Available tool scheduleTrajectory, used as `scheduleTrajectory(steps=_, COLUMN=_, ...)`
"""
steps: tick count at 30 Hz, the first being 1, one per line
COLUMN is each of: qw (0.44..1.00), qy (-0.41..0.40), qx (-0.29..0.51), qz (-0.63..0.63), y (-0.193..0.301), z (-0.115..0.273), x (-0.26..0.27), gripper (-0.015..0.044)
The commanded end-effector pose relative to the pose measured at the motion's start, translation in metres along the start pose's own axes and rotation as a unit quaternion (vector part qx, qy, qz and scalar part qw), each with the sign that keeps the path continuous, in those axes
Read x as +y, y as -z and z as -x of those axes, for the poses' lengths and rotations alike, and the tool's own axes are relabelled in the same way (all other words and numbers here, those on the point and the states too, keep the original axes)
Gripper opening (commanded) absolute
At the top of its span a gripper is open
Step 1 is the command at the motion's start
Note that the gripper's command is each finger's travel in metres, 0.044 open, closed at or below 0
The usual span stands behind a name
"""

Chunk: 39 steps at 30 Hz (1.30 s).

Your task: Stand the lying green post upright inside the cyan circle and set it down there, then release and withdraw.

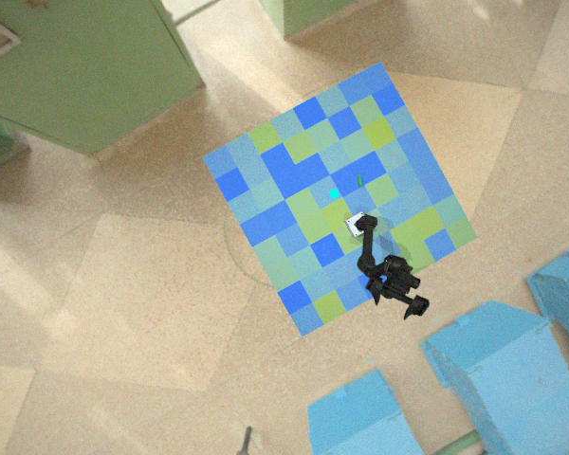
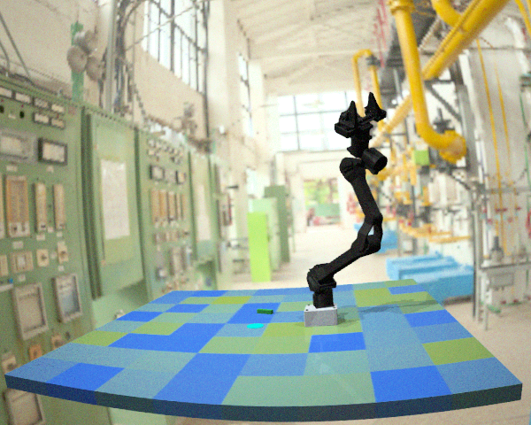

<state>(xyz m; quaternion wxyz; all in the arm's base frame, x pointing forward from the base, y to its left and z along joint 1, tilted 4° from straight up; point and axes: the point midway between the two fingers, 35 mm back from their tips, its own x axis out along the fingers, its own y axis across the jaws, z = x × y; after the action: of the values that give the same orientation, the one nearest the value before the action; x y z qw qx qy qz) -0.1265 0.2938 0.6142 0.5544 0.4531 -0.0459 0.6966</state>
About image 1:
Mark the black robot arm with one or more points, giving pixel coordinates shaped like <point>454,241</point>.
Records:
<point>392,264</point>

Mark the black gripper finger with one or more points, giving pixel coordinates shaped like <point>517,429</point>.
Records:
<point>413,308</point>
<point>375,290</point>

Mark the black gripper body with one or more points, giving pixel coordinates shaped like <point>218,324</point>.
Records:
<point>399,293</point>

